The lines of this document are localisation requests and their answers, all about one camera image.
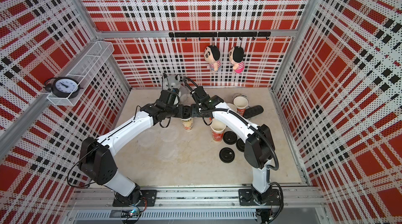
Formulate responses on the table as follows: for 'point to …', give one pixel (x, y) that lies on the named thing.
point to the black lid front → (226, 155)
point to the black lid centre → (240, 145)
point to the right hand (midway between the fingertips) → (198, 111)
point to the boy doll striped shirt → (212, 55)
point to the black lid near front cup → (230, 137)
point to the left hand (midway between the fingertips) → (184, 109)
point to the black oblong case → (253, 111)
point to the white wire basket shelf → (86, 70)
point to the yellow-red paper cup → (187, 123)
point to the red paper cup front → (218, 129)
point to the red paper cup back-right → (241, 103)
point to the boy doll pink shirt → (236, 56)
